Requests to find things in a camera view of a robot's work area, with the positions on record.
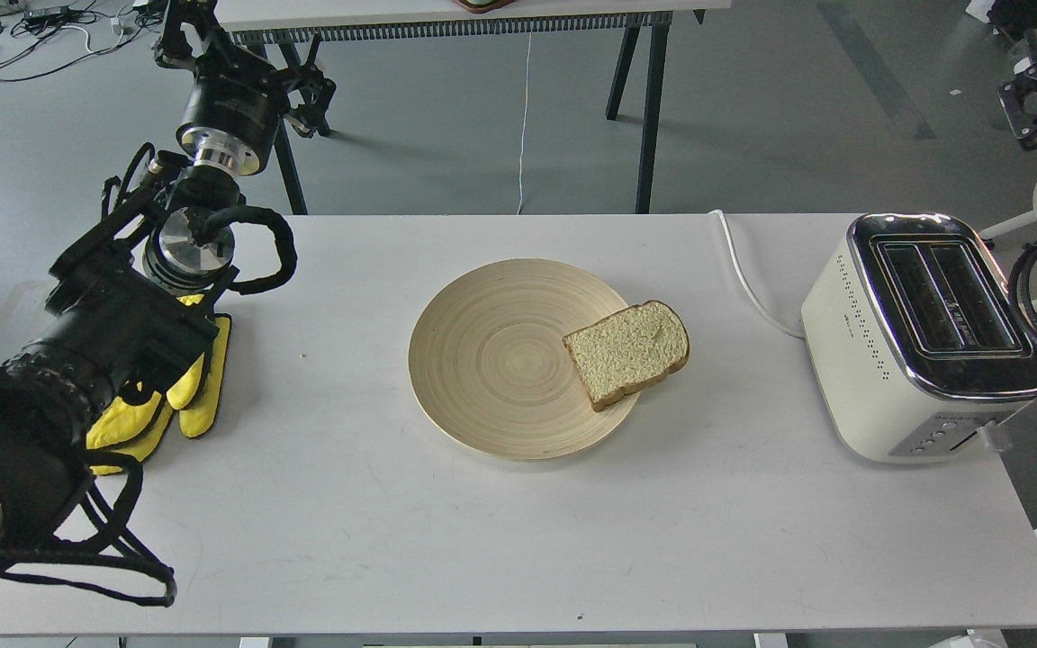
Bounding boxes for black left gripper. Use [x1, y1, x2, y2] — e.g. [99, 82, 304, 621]
[49, 270, 233, 464]

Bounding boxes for slice of bread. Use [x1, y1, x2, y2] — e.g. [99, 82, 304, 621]
[563, 300, 690, 411]

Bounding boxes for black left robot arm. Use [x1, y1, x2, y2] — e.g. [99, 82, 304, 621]
[0, 1, 335, 607]

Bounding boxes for cream and chrome toaster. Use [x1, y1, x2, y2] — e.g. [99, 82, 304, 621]
[801, 213, 1037, 464]

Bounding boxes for round bamboo plate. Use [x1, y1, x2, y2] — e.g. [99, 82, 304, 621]
[407, 258, 638, 461]

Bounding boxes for background table with black legs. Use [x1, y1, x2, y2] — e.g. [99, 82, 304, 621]
[215, 1, 735, 213]

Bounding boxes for cables and power strips on floor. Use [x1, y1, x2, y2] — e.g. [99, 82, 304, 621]
[0, 0, 168, 95]

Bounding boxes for white hanging cable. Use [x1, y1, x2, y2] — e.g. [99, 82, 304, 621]
[516, 32, 535, 215]

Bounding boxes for white toaster power cord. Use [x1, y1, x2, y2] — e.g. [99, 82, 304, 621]
[708, 209, 807, 341]

